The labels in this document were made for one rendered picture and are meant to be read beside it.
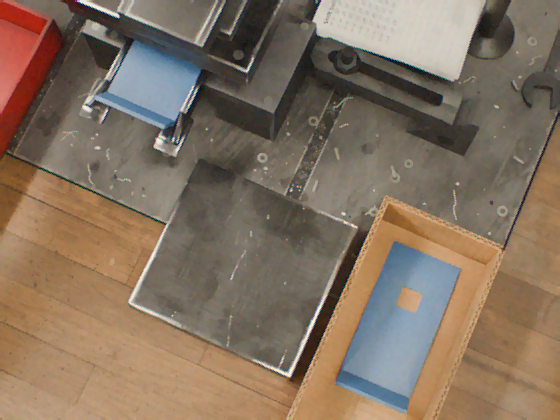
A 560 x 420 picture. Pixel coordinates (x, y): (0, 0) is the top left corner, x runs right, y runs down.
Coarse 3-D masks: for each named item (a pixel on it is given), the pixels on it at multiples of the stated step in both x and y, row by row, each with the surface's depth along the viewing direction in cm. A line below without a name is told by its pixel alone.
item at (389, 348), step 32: (416, 256) 103; (384, 288) 102; (416, 288) 102; (448, 288) 102; (384, 320) 101; (416, 320) 101; (352, 352) 101; (384, 352) 101; (416, 352) 101; (352, 384) 98; (384, 384) 100
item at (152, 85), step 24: (144, 48) 100; (120, 72) 99; (144, 72) 99; (168, 72) 99; (192, 72) 99; (96, 96) 96; (120, 96) 99; (144, 96) 99; (168, 96) 99; (144, 120) 95; (168, 120) 97
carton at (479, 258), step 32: (384, 224) 104; (416, 224) 101; (448, 224) 98; (384, 256) 103; (448, 256) 103; (480, 256) 101; (352, 288) 103; (480, 288) 99; (352, 320) 102; (448, 320) 102; (320, 352) 94; (448, 352) 101; (320, 384) 100; (416, 384) 100; (448, 384) 94; (288, 416) 93; (320, 416) 99; (352, 416) 99; (384, 416) 99; (416, 416) 99
